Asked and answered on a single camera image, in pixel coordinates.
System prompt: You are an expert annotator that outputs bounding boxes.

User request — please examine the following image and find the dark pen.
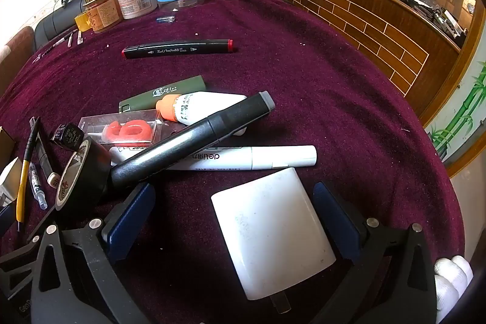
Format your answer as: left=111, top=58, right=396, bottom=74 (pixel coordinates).
left=36, top=36, right=71, bottom=57

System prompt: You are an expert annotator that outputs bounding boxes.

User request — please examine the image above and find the black pen white end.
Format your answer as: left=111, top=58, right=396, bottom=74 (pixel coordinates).
left=36, top=147, right=63, bottom=192

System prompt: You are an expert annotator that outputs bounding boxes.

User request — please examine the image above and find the wooden counter brick pattern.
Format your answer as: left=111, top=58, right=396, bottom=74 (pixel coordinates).
left=266, top=0, right=486, bottom=127

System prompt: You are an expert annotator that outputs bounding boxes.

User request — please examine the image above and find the black tape roll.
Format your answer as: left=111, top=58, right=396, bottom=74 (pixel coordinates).
left=55, top=136, right=115, bottom=222

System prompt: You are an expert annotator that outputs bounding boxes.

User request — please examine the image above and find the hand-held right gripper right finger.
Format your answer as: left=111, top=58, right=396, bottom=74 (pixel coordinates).
left=312, top=180, right=438, bottom=324

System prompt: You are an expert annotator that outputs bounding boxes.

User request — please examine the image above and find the large white charger block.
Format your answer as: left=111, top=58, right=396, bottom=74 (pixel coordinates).
left=210, top=168, right=337, bottom=313

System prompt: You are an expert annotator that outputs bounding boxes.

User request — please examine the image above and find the small black box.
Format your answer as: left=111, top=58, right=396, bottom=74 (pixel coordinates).
left=51, top=122, right=85, bottom=152

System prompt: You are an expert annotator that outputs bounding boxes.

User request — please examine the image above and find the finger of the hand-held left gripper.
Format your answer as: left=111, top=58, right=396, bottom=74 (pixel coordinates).
left=0, top=206, right=18, bottom=235

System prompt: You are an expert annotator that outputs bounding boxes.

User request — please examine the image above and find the small white charger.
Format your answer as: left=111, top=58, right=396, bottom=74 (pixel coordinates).
left=0, top=157, right=24, bottom=209

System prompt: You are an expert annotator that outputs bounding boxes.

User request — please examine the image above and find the green lighter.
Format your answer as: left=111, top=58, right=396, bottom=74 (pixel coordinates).
left=118, top=75, right=207, bottom=116

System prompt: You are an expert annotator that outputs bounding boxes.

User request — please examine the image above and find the white paint marker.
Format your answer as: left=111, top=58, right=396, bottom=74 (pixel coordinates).
left=110, top=145, right=317, bottom=173

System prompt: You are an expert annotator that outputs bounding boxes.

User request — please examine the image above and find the black marker grey cap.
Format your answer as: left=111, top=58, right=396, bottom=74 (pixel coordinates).
left=110, top=90, right=276, bottom=190

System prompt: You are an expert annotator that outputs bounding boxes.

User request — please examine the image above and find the black leather sofa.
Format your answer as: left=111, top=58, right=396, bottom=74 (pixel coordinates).
left=34, top=0, right=86, bottom=51

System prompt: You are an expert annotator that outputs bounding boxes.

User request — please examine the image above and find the brown armchair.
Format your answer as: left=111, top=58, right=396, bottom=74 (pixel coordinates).
left=0, top=26, right=36, bottom=97

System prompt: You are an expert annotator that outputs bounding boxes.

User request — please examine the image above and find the maroon tablecloth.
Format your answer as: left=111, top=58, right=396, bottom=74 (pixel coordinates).
left=0, top=0, right=466, bottom=324

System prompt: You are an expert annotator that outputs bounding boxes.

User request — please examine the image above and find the amber jar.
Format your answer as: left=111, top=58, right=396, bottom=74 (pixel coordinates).
left=81, top=0, right=123, bottom=34

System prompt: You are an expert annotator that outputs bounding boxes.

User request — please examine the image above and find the yellow tape roll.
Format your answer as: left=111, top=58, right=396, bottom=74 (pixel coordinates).
left=74, top=11, right=94, bottom=32

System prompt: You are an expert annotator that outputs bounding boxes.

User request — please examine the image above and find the black marker red cap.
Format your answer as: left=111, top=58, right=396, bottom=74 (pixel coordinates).
left=121, top=39, right=234, bottom=60

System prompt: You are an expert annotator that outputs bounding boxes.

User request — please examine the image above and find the person's right hand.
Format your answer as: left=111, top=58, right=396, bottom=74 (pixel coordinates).
left=433, top=255, right=474, bottom=324

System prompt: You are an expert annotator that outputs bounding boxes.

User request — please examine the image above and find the yellow black pen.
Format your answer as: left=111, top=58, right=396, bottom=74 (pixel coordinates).
left=14, top=116, right=42, bottom=231

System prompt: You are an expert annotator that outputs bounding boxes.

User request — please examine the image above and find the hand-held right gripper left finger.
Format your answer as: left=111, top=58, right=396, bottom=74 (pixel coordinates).
left=28, top=182, right=157, bottom=324

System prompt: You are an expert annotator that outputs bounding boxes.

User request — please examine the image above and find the bamboo wall sticker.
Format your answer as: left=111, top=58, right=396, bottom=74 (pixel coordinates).
left=425, top=62, right=486, bottom=165

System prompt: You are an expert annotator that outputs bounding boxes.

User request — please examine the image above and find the white glue bottle orange cap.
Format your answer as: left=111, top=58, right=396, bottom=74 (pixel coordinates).
left=156, top=92, right=249, bottom=137

